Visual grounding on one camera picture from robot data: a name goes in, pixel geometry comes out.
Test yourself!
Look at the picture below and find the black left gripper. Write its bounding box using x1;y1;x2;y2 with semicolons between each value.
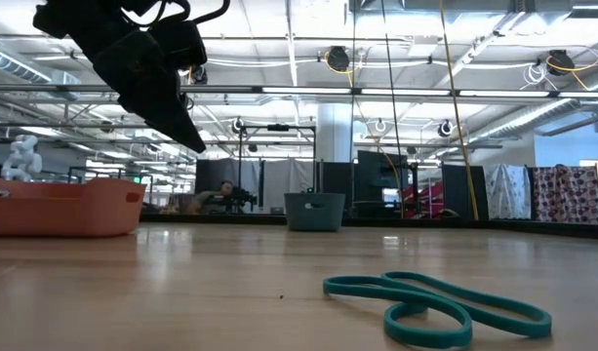
33;0;207;154

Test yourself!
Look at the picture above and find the teal rubber band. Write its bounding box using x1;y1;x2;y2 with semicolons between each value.
322;270;553;351

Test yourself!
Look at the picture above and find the dark curtain panel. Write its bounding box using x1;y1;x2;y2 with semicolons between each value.
194;158;241;215

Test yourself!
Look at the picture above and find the person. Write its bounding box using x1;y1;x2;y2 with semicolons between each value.
188;179;236;215

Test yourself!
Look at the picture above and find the long overhead light bar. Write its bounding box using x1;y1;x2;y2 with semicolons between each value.
0;83;598;98

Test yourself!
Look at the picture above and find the orange plastic basket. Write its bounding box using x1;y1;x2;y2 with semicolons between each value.
0;176;147;239

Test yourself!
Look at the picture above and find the white robot figure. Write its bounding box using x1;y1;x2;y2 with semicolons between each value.
0;134;44;182

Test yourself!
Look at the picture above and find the white pillar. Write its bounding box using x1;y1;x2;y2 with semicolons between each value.
317;101;353;165

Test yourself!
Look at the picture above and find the grey-teal plastic basket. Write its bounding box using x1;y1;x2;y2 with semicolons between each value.
283;192;347;233

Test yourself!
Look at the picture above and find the black panel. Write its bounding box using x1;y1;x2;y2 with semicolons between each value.
321;161;353;195

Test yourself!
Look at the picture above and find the black monitor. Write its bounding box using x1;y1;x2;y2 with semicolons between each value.
355;149;410;191

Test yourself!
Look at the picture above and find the black partition screen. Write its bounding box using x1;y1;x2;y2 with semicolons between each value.
442;164;488;220

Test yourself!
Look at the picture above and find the white patterned cloth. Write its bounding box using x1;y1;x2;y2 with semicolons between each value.
483;163;533;220

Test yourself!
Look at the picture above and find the dark circle-patterned cloth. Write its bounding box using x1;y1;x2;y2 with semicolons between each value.
531;165;598;224

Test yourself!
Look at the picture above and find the black ceiling cable reel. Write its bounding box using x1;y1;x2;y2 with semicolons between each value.
188;63;209;85
545;48;577;77
325;45;352;74

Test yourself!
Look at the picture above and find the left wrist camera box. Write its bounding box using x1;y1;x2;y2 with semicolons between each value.
149;18;208;69

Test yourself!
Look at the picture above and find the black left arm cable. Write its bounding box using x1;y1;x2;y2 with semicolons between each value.
120;0;231;28

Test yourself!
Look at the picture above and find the black metal frame rig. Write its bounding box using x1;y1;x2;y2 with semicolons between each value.
237;123;318;215

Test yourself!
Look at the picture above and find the black hanging cable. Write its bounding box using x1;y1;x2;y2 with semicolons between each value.
379;0;406;219

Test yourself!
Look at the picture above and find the red frame object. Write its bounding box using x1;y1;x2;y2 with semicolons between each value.
403;182;444;218

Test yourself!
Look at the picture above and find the yellow hanging cable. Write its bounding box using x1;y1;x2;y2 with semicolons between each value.
438;0;480;220

